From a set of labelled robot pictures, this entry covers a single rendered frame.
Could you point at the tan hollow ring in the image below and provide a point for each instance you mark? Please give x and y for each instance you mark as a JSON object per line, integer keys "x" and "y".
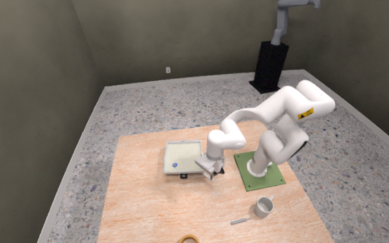
{"x": 188, "y": 236}

